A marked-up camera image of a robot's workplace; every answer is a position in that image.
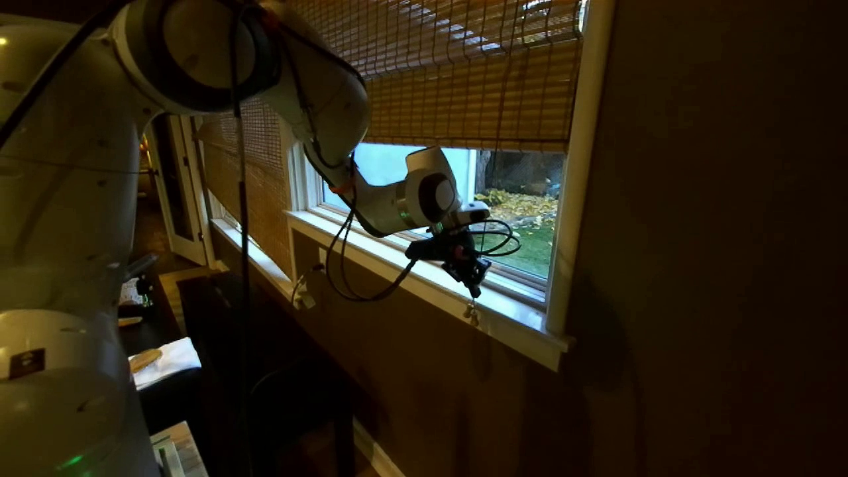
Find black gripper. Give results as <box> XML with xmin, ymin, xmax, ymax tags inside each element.
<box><xmin>405</xmin><ymin>205</ymin><xmax>491</xmax><ymax>296</ymax></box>

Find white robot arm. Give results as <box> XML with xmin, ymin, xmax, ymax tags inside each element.
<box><xmin>0</xmin><ymin>0</ymin><xmax>489</xmax><ymax>477</ymax></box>

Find white window sill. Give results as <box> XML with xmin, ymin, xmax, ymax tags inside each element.
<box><xmin>209</xmin><ymin>195</ymin><xmax>567</xmax><ymax>370</ymax></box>

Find brown bamboo window blind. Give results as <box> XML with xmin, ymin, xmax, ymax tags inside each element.
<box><xmin>197</xmin><ymin>0</ymin><xmax>590</xmax><ymax>154</ymax></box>

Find dark desk with papers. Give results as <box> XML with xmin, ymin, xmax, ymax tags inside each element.
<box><xmin>119</xmin><ymin>262</ymin><xmax>238</xmax><ymax>477</ymax></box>

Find white window frame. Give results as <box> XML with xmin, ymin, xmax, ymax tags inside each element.
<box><xmin>286</xmin><ymin>0</ymin><xmax>619</xmax><ymax>338</ymax></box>

